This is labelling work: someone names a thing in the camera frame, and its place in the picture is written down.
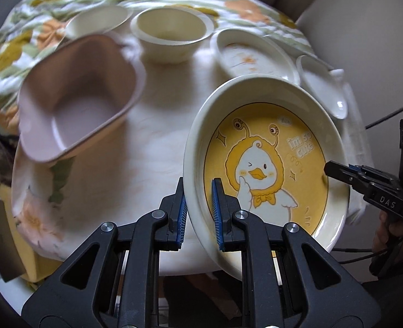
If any person right hand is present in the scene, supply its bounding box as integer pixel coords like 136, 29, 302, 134
372, 211, 403, 261

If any white ribbed small bowl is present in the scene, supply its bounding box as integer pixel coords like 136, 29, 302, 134
65, 5, 133, 40

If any black cable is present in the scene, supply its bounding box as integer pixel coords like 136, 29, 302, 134
365, 95, 403, 130

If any cream floral bowl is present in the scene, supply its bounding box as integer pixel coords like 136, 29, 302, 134
130, 6, 214, 64

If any floral striped duvet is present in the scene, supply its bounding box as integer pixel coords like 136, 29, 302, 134
0, 0, 313, 136

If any yellow duck cartoon plate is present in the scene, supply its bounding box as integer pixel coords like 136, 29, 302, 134
183, 74, 349, 279

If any plain white plate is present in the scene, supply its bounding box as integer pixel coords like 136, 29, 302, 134
295, 55, 348, 120

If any white floral tablecloth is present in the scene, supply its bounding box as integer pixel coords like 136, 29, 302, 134
12, 38, 364, 276

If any cream duck print plate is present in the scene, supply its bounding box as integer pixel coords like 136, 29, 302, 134
210, 28, 301, 85

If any pink square bowl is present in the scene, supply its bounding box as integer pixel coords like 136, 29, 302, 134
17, 33, 146, 163

